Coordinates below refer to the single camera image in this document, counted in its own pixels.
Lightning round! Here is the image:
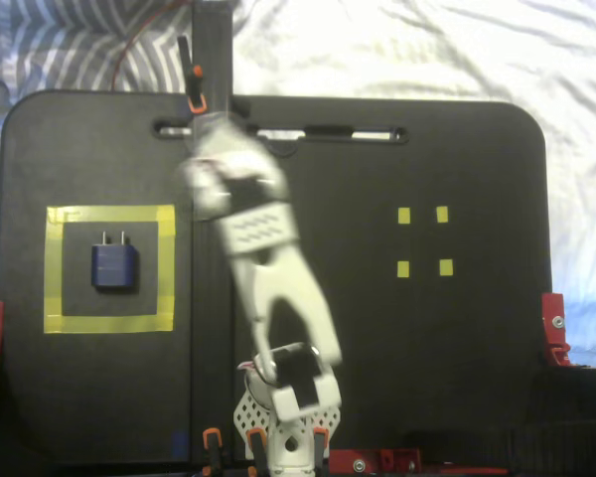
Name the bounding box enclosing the orange black spring clamp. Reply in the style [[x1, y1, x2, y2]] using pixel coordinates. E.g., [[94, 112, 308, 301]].
[[202, 427, 225, 476], [177, 35, 209, 115]]

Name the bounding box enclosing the red pole base bracket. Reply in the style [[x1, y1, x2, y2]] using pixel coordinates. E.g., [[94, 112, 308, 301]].
[[329, 448, 423, 473]]

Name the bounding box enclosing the yellow tape square outline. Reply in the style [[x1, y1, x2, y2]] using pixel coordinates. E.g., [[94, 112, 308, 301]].
[[43, 204, 176, 335]]

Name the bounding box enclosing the blue white charger plug block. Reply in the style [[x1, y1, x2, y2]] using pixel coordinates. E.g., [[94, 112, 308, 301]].
[[89, 230, 140, 293]]

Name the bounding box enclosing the thin red cable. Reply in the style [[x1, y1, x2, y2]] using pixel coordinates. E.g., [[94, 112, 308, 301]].
[[109, 0, 193, 93]]

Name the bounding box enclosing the white grey striped bedsheet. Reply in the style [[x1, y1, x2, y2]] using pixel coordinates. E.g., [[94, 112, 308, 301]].
[[0, 0, 596, 369]]

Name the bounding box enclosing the orange base clamp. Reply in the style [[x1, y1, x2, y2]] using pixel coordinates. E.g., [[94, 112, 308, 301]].
[[311, 425, 330, 468], [246, 427, 268, 476]]

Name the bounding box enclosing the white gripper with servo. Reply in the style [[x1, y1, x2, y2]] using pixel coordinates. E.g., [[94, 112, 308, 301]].
[[178, 113, 287, 221]]

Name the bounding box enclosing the blue tape piece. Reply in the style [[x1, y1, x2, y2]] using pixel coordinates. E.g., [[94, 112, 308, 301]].
[[171, 430, 190, 461]]

